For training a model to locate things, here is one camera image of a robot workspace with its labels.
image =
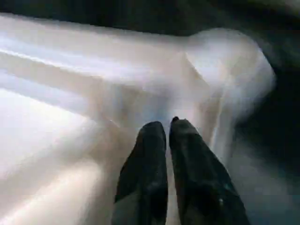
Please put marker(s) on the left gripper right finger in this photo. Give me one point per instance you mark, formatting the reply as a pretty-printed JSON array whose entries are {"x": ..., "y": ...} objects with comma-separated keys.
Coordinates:
[{"x": 199, "y": 182}]

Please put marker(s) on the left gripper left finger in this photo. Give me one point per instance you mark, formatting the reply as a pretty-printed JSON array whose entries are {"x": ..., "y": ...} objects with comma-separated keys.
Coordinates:
[{"x": 145, "y": 175}]

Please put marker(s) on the white plastic table top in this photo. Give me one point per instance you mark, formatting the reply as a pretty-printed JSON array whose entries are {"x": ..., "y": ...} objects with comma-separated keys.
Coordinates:
[{"x": 93, "y": 93}]

